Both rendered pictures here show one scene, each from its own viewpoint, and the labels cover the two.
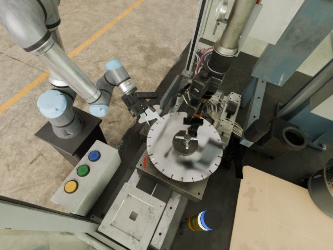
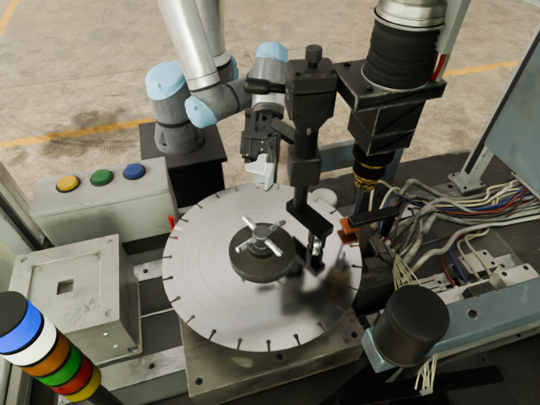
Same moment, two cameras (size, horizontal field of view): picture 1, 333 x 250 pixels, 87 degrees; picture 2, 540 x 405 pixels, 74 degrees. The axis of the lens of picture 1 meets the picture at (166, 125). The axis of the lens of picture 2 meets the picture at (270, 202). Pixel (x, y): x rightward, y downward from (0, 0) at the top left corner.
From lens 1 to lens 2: 0.46 m
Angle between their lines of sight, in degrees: 35
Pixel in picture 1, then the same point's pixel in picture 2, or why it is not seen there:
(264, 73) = (519, 142)
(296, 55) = not seen: outside the picture
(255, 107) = (507, 300)
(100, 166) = (122, 190)
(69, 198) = (49, 194)
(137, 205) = (87, 277)
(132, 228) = (41, 300)
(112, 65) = (263, 50)
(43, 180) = not seen: hidden behind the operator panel
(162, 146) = (217, 223)
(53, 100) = (167, 74)
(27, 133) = not seen: hidden behind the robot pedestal
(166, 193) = (177, 337)
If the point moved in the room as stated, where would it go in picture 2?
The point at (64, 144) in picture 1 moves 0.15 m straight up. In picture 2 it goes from (150, 155) to (137, 112)
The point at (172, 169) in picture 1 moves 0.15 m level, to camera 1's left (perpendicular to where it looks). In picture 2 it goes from (183, 269) to (150, 210)
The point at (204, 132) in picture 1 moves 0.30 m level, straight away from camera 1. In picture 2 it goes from (325, 268) to (494, 241)
